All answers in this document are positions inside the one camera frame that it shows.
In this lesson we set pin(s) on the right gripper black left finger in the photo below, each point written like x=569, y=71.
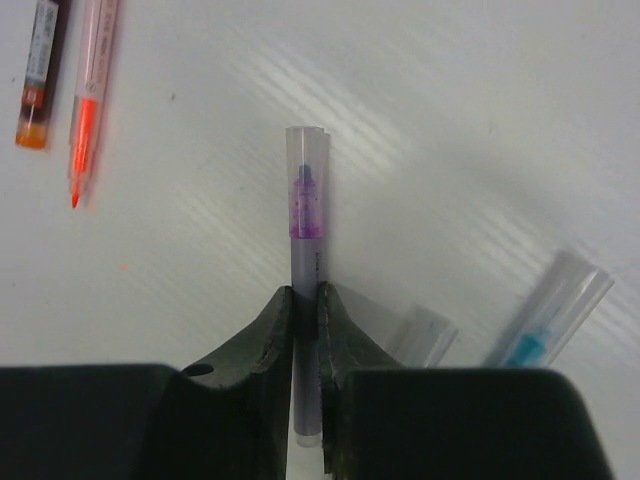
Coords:
x=260, y=352

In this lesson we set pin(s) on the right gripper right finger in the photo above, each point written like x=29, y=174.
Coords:
x=343, y=347

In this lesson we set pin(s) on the dark green pen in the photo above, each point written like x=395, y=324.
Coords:
x=422, y=340

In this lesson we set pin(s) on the blue pen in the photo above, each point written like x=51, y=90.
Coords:
x=565, y=296

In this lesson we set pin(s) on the red pen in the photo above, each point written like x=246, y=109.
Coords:
x=42, y=70

